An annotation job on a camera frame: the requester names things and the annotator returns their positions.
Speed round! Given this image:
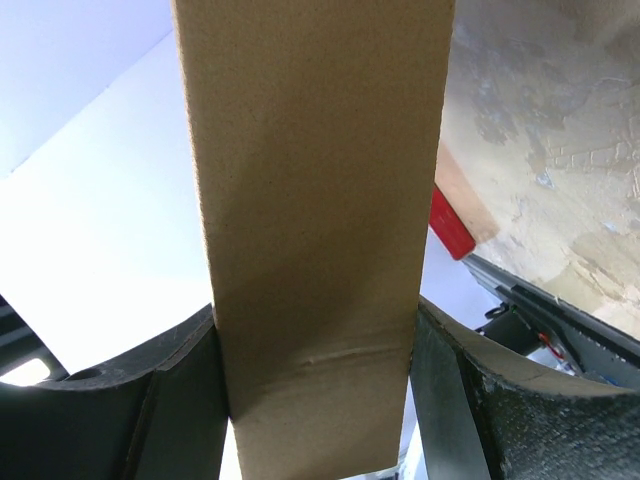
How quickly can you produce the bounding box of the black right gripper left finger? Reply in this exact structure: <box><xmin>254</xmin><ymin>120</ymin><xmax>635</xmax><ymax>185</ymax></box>
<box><xmin>1</xmin><ymin>306</ymin><xmax>228</xmax><ymax>479</ymax></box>

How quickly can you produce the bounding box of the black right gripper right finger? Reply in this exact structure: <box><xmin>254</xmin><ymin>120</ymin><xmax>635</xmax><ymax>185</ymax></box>
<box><xmin>410</xmin><ymin>299</ymin><xmax>639</xmax><ymax>479</ymax></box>

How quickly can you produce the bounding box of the brown cardboard box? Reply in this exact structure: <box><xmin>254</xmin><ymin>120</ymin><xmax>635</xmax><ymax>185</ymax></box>
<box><xmin>173</xmin><ymin>1</ymin><xmax>455</xmax><ymax>479</ymax></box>

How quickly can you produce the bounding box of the red rectangular box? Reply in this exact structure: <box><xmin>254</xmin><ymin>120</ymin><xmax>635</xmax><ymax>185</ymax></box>
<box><xmin>429</xmin><ymin>186</ymin><xmax>476</xmax><ymax>261</ymax></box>

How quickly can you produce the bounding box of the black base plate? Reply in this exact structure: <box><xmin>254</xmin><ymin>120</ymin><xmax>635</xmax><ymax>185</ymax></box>
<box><xmin>476</xmin><ymin>285</ymin><xmax>639</xmax><ymax>390</ymax></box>

